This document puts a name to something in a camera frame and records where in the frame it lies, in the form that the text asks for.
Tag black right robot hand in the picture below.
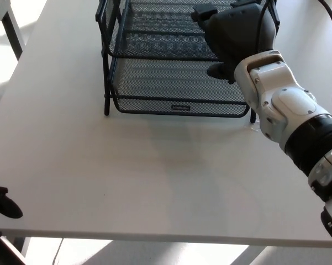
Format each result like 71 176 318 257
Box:
191 0 279 85

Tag grey desk leg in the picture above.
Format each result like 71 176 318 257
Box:
13 237 31 260

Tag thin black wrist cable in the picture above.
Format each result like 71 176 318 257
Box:
255 3 268 53

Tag black metal organizer frame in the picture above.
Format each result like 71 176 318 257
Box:
95 0 281 124

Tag black mesh tray with label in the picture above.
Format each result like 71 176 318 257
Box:
109 56 251 119

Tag clear tape piece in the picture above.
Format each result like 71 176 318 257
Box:
244 121 262 134

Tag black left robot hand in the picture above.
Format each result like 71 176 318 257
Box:
0 185 24 220

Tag dark brown wooden frame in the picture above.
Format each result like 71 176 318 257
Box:
0 228 27 265

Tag black mesh drawer tray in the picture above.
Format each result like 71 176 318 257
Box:
101 0 224 62
125 0 210 36

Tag thin floor cable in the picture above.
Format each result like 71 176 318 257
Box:
52 238 65 265

